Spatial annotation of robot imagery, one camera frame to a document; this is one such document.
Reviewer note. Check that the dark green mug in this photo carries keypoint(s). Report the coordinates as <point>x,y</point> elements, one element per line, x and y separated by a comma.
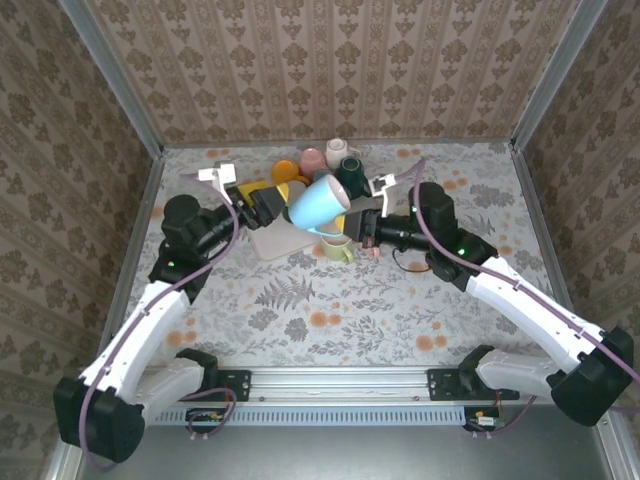
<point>350,175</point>

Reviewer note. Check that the aluminium frame corner post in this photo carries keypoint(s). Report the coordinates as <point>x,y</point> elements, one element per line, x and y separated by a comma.
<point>556,75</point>
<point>115,75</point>

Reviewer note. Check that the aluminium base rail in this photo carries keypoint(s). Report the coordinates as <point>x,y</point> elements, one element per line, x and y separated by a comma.
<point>325,385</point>

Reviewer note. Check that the small circuit board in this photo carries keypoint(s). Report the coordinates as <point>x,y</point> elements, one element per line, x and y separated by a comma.
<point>205,417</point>
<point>485,421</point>

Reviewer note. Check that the pink faceted mug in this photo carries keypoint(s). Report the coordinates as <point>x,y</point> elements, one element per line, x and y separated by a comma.
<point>312,159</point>

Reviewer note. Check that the white drying mat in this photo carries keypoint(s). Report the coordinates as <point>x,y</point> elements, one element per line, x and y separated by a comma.
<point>272,245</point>

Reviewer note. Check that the small pink mug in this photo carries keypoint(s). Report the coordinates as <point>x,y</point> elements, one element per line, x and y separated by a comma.
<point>371,249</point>

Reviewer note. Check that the orange mug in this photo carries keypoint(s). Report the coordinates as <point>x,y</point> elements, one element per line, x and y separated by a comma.
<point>284,171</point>

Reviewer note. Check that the light blue mug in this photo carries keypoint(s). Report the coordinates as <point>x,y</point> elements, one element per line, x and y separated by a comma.
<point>312,207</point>

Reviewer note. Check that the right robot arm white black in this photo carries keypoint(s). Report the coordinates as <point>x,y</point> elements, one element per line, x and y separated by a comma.
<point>530,315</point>

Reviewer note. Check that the aluminium frame back rail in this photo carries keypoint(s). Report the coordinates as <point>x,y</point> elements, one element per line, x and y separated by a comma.
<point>225,144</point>

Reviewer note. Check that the white faceted mug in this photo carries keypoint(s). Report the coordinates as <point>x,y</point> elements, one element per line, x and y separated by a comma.
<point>337,148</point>

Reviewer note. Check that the light green mug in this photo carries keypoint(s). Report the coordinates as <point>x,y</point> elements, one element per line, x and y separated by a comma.
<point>337,255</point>

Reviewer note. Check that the blue dotted mug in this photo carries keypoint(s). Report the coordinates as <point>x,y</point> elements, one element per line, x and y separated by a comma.
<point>320,176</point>

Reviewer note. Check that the aluminium frame side rail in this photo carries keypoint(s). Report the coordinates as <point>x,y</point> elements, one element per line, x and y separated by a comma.
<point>137,240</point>
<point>534,200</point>

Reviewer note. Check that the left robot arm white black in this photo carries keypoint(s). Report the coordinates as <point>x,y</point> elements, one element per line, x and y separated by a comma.
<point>130,340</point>

